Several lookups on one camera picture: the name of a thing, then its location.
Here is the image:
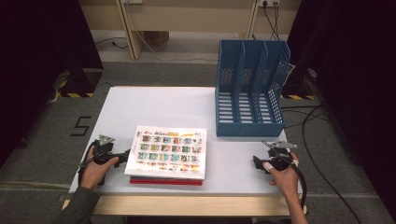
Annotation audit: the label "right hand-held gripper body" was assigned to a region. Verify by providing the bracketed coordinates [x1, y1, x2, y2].
[264, 140, 298, 172]

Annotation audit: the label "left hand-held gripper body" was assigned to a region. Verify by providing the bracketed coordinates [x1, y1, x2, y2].
[92, 133, 125, 166]

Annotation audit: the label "blue file rack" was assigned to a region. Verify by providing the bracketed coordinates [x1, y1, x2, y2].
[214, 39, 292, 138]

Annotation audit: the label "person's right hand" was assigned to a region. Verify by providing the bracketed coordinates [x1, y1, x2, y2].
[262, 160, 301, 200]

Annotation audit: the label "person's left hand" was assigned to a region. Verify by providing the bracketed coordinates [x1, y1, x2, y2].
[79, 148, 120, 190]

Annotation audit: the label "black striped stand base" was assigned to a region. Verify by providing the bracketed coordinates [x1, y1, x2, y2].
[58, 68, 104, 99]
[279, 66, 316, 101]

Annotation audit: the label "black curtain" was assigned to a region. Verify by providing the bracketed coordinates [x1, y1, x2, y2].
[0, 0, 105, 167]
[286, 0, 396, 220]

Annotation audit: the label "long black floor cables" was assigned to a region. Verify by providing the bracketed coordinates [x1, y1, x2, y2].
[281, 104, 363, 224]

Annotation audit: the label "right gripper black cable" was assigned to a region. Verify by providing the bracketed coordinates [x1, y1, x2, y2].
[261, 139, 308, 210]

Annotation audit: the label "white floor cable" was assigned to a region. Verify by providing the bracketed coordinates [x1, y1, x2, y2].
[135, 31, 219, 63]

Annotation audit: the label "thin black floor cable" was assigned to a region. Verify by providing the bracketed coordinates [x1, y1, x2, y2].
[94, 36, 129, 49]

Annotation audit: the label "beige wooden desk frame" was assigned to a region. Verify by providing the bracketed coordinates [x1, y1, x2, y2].
[78, 0, 302, 61]

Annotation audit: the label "black plugged-in cables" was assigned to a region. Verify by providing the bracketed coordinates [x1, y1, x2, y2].
[251, 2, 281, 41]

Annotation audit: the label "white wall socket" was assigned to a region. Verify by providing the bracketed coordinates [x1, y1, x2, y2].
[259, 0, 282, 8]

